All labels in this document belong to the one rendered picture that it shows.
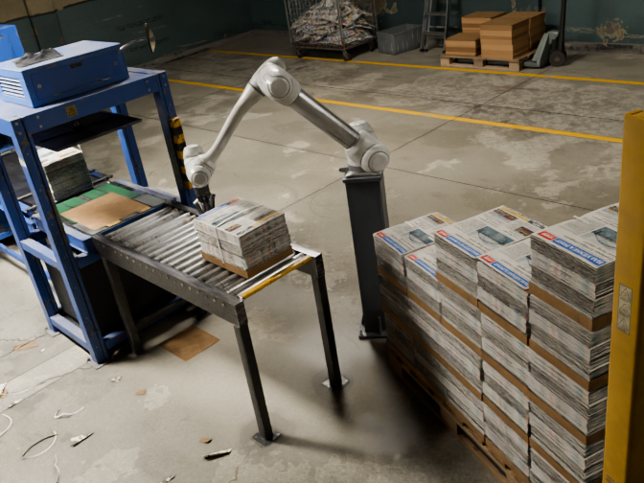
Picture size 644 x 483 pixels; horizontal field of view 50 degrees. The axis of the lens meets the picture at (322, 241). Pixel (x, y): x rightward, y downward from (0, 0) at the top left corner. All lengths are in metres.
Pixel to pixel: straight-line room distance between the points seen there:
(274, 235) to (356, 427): 1.03
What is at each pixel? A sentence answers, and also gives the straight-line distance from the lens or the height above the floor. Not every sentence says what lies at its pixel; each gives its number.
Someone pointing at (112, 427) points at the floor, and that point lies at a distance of 3.93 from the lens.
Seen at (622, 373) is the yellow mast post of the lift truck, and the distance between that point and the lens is 1.89.
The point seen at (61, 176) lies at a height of 0.94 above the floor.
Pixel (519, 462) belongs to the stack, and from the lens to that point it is 2.97.
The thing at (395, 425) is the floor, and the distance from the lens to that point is 3.49.
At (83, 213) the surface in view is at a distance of 4.50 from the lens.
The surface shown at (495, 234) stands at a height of 1.07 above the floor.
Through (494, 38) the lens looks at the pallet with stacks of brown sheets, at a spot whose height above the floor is 0.39.
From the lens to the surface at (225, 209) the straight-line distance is 3.42.
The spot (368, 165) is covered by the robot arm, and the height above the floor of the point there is 1.15.
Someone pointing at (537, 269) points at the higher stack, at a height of 1.17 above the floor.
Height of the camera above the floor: 2.36
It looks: 27 degrees down
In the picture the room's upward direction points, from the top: 9 degrees counter-clockwise
